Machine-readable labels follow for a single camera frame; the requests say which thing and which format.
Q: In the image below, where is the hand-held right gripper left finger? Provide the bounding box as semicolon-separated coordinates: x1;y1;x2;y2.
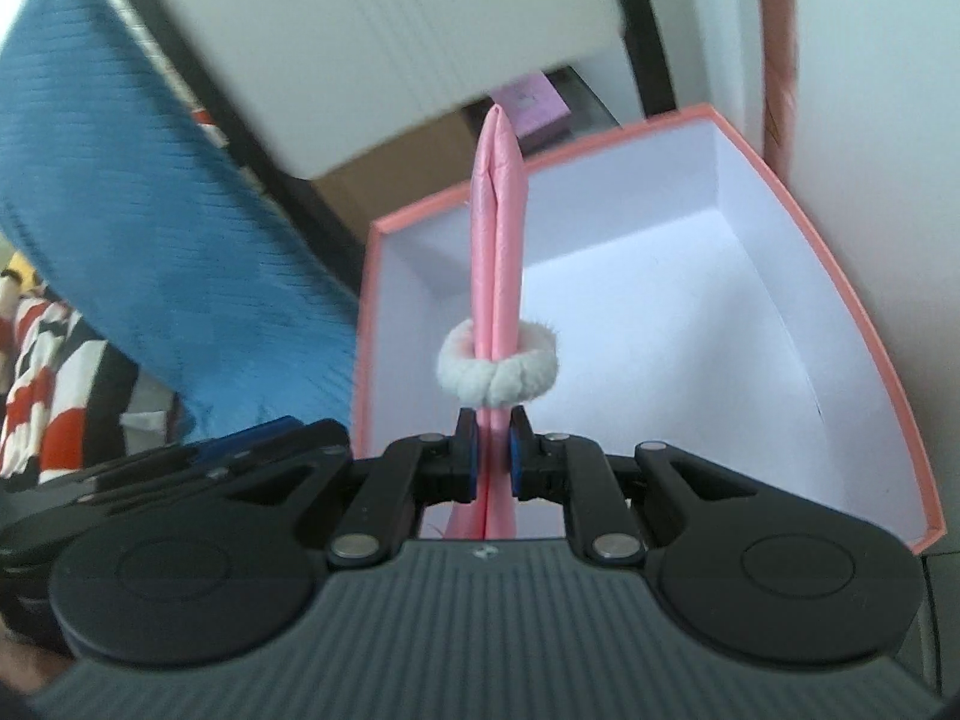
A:
221;406;481;569

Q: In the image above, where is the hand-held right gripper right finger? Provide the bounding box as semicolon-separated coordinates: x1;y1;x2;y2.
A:
508;406;762;567

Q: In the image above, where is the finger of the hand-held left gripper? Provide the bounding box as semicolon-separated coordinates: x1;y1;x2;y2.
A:
75;416;323;503

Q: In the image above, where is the white fluffy hair scrunchie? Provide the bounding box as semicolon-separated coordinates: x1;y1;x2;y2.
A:
437;317;560;404

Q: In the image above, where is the pink cardboard box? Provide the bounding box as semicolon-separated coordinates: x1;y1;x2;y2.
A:
352;105;944;556

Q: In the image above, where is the pink bag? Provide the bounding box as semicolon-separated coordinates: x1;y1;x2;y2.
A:
448;103;530;541

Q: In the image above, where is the red white black striped blanket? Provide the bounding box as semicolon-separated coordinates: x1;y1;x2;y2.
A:
0;270;188;481

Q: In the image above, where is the blue textured floor chair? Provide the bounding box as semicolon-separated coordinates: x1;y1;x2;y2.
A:
0;0;361;443

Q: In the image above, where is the brown cardboard box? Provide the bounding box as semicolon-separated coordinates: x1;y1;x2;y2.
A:
311;109;488;248

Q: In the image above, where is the small purple pink box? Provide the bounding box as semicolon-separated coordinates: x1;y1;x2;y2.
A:
491;73;571;155

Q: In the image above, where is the beige folding chair black frame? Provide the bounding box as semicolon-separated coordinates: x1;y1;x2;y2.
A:
97;0;683;293

